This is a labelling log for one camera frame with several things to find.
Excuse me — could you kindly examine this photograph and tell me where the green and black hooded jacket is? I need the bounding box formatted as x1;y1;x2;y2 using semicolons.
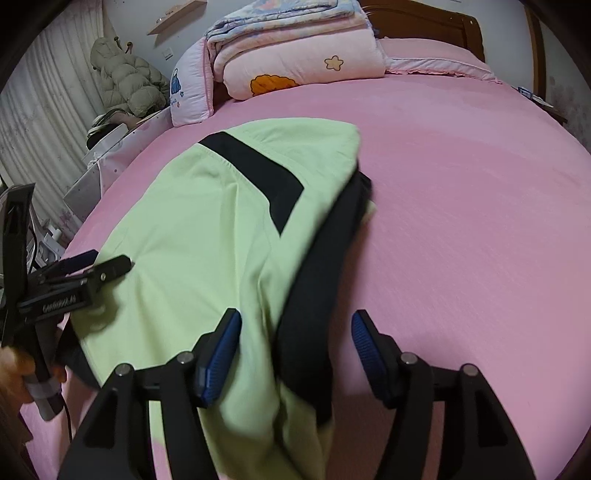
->
70;118;372;479

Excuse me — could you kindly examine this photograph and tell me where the person's left hand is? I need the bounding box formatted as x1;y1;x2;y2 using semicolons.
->
0;345;68;407

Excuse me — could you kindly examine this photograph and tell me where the pink bed sheet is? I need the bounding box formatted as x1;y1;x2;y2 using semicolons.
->
18;36;591;480

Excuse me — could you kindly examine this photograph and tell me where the white bedside cabinet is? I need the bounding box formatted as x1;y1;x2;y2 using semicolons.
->
62;107;172;233

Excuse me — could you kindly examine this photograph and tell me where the white curtain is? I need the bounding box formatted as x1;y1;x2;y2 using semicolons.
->
1;1;108;231

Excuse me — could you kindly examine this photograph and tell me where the beige puffer coat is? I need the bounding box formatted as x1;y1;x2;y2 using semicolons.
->
90;37;169;118

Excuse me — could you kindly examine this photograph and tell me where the white cartoon pillow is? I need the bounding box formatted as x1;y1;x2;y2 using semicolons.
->
169;37;214;127

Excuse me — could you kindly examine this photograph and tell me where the dark wooden nightstand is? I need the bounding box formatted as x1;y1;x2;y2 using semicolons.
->
515;86;568;125

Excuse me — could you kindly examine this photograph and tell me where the pink pillow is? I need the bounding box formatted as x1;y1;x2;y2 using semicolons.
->
378;38;500;83

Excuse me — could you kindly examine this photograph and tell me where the folded pink floral quilt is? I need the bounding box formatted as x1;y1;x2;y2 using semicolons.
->
204;1;386;100

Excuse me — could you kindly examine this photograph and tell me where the floral sliding wardrobe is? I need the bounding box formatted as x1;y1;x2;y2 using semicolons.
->
523;1;590;148

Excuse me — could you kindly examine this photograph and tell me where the wooden headboard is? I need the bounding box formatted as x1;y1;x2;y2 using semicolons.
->
360;0;486;62

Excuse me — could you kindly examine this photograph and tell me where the wooden wall shelf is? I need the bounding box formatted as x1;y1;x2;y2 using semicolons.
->
146;0;207;36

